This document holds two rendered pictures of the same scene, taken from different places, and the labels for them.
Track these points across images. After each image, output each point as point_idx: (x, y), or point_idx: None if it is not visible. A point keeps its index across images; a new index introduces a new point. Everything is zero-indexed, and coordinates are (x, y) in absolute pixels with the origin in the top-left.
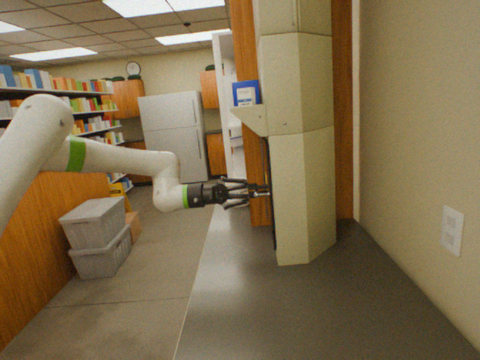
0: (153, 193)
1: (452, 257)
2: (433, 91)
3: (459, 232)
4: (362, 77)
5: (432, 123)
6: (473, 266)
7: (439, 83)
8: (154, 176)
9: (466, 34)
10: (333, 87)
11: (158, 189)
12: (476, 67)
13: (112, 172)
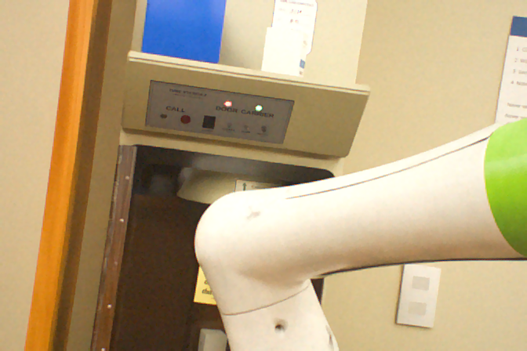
0: (320, 343)
1: (416, 334)
2: (380, 106)
3: (436, 293)
4: (123, 29)
5: (377, 151)
6: (452, 330)
7: (395, 98)
8: (304, 280)
9: (446, 50)
10: (105, 38)
11: (325, 323)
12: (459, 92)
13: (430, 260)
